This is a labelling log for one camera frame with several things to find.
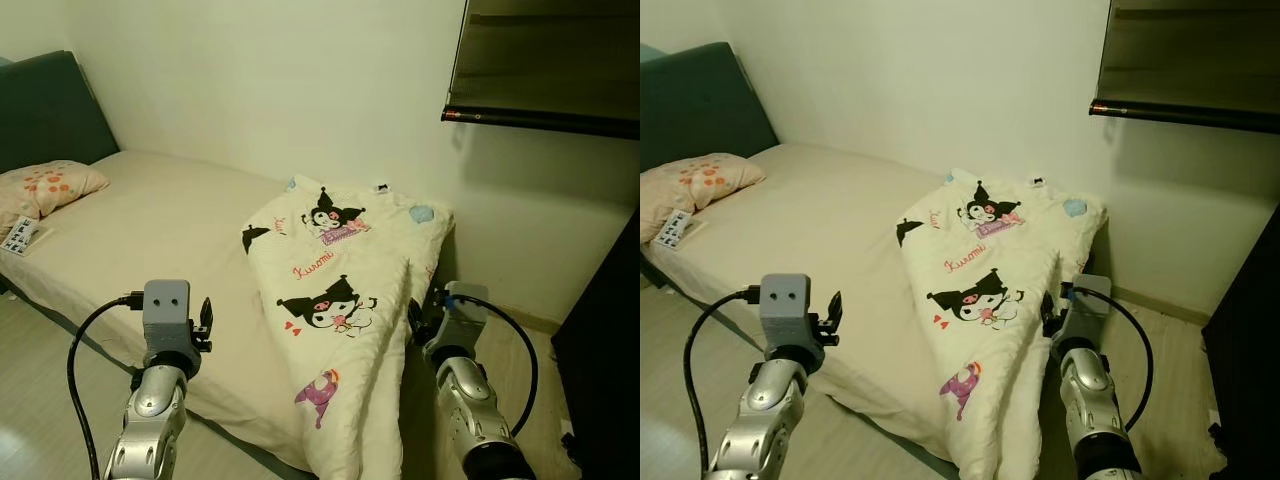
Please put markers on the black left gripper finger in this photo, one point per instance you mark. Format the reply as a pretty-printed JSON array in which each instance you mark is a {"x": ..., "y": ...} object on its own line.
[
  {"x": 834, "y": 307},
  {"x": 206, "y": 314}
]

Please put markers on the cream cartoon print blanket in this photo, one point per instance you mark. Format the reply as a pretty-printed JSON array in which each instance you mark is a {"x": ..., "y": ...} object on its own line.
[
  {"x": 350, "y": 260},
  {"x": 1000, "y": 250}
]

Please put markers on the white book with blue letters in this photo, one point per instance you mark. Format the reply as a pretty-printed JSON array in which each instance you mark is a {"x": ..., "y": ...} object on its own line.
[
  {"x": 682, "y": 230},
  {"x": 22, "y": 236}
]

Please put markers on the pink pillow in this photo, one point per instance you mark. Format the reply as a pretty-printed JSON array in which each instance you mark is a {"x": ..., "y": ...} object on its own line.
[
  {"x": 690, "y": 185},
  {"x": 45, "y": 190}
]

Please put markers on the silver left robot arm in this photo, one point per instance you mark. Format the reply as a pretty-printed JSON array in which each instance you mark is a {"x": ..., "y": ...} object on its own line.
[
  {"x": 760, "y": 415},
  {"x": 150, "y": 420}
]

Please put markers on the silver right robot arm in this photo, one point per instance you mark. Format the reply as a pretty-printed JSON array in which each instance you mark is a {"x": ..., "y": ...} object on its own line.
[
  {"x": 470, "y": 410},
  {"x": 1090, "y": 405}
]

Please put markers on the beige bed mattress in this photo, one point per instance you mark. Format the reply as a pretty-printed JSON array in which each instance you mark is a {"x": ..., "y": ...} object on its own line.
[
  {"x": 170, "y": 220},
  {"x": 830, "y": 210}
]

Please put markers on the black dresser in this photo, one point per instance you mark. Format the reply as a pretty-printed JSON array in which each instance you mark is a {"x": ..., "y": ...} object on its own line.
[
  {"x": 1245, "y": 350},
  {"x": 605, "y": 360}
]

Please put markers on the dark roller blind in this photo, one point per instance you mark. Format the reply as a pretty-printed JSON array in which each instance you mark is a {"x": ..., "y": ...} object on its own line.
[
  {"x": 1195, "y": 55},
  {"x": 550, "y": 60}
]

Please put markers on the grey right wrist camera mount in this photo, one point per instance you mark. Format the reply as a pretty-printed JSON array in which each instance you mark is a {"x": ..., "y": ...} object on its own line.
[
  {"x": 1088, "y": 308},
  {"x": 462, "y": 315}
]

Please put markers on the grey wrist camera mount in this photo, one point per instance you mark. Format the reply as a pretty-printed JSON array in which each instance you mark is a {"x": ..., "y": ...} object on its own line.
[
  {"x": 1088, "y": 308},
  {"x": 787, "y": 312},
  {"x": 462, "y": 315},
  {"x": 167, "y": 320}
]

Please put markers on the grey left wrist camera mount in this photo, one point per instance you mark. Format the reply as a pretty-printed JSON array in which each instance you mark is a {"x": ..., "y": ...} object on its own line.
[
  {"x": 787, "y": 312},
  {"x": 167, "y": 320}
]

